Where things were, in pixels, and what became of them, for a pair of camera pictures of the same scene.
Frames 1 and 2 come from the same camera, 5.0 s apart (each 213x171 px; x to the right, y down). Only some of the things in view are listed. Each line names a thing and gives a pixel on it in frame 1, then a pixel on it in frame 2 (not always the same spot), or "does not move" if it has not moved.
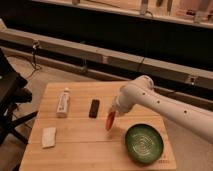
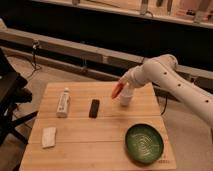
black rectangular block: [94, 107] does not move
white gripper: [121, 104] → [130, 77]
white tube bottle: [63, 105] does not move
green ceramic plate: [143, 143] does not move
